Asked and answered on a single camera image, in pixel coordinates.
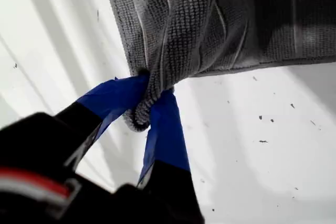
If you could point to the grey white-striped towel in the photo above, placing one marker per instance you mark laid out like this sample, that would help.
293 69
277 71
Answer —
183 24

